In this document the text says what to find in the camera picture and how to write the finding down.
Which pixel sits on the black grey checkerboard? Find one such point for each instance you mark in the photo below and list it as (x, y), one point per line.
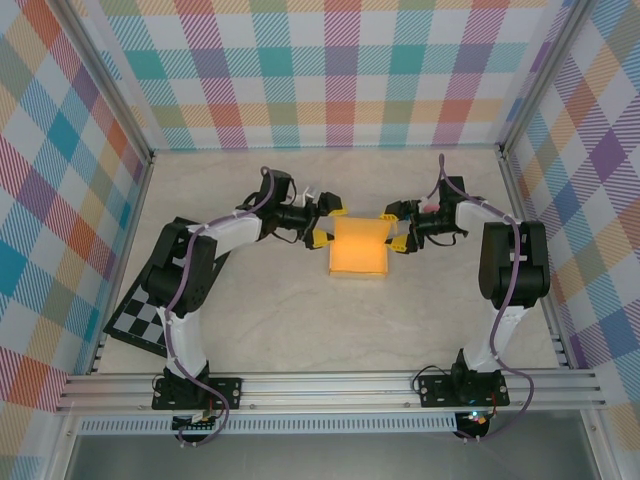
(140, 320)

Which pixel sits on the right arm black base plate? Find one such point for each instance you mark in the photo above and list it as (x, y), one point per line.
(435, 392)

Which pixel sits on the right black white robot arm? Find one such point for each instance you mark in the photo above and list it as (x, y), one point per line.
(515, 260)

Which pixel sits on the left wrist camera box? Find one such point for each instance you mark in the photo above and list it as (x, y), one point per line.
(311, 194)

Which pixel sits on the aluminium frame post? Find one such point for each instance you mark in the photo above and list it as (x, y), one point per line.
(545, 75)
(107, 85)

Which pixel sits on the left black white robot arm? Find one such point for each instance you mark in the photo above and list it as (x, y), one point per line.
(180, 270)

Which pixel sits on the aluminium side rail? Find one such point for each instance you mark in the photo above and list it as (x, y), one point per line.
(512, 175)

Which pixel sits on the long aluminium mounting rail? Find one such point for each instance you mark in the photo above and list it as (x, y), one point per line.
(325, 390)

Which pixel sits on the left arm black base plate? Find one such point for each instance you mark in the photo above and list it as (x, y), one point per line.
(227, 392)

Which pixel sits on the orange paper box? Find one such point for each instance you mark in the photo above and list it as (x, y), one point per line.
(357, 245)

